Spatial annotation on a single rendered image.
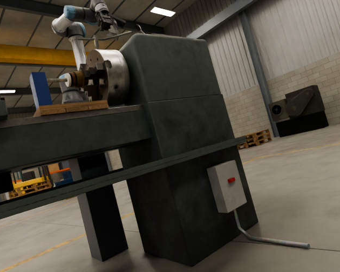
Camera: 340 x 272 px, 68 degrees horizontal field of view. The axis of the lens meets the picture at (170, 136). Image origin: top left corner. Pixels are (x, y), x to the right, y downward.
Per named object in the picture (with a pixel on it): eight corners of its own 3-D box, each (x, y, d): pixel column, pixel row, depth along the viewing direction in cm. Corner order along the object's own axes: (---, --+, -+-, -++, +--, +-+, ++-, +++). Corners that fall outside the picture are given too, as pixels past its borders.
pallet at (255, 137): (251, 144, 978) (248, 134, 981) (272, 140, 920) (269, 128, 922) (236, 150, 887) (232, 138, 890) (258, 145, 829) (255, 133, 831)
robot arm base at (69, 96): (60, 108, 186) (56, 95, 187) (80, 107, 196) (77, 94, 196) (66, 102, 175) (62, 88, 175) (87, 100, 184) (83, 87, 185)
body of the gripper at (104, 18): (100, 32, 151) (93, 17, 154) (113, 33, 156) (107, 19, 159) (104, 21, 145) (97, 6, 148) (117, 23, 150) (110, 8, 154)
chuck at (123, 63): (109, 108, 160) (100, 59, 159) (134, 100, 135) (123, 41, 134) (104, 109, 158) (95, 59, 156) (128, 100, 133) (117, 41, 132)
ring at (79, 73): (81, 74, 140) (65, 74, 135) (87, 67, 133) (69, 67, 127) (86, 90, 140) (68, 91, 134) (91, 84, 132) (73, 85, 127)
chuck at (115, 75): (104, 109, 158) (95, 59, 156) (128, 100, 133) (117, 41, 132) (90, 110, 153) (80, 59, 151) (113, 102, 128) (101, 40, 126)
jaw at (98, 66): (101, 72, 139) (109, 60, 130) (103, 80, 139) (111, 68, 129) (81, 72, 132) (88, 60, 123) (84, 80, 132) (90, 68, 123)
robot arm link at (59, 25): (45, 21, 187) (65, -1, 149) (60, 22, 194) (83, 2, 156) (47, 37, 189) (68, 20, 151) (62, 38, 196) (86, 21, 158)
